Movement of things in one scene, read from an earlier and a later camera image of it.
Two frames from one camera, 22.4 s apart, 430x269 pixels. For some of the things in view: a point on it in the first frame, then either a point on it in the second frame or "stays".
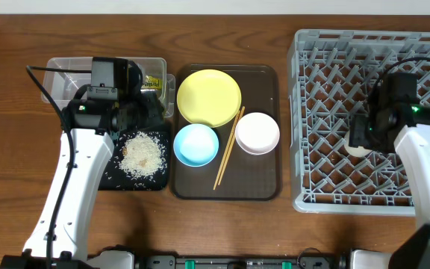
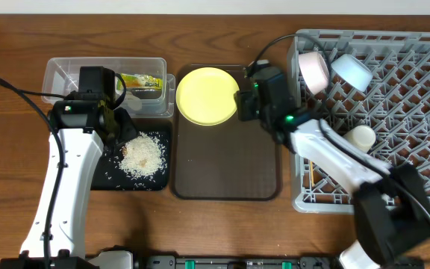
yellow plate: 209,96 stays
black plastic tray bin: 139,161 stays
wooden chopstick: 230,142 -> 312,174
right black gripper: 357,137 -> 243,101
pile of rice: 142,155 stays
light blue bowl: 195,145 -> 352,71
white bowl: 257,133 -> 314,70
